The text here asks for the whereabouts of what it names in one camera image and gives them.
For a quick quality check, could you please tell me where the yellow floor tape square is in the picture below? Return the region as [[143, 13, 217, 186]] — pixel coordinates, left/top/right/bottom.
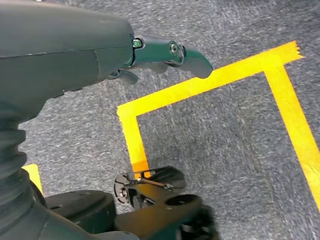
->
[[115, 40, 320, 213]]

